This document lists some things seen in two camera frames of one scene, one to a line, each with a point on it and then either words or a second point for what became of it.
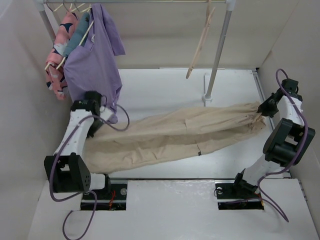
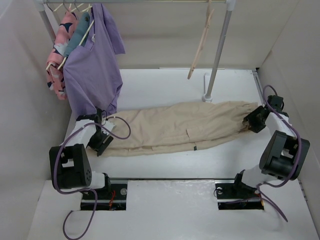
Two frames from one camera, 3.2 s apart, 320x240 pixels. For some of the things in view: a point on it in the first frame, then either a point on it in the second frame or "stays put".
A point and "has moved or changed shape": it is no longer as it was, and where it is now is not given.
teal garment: [77, 33] stays put
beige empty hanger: [210, 11] stays put
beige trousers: [121, 135] has moved or changed shape
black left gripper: [91, 131] -> [99, 146]
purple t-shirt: [92, 67] stays put
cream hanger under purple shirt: [87, 32] stays put
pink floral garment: [55, 70] stays put
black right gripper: [264, 110] -> [255, 127]
